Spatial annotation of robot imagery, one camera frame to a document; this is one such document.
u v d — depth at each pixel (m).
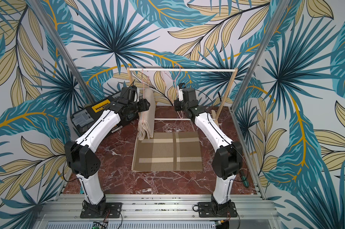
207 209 0.73
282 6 0.69
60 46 0.82
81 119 0.88
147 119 0.83
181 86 0.73
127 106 0.65
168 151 0.95
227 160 0.48
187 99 0.66
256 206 0.79
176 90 1.12
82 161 0.47
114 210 0.72
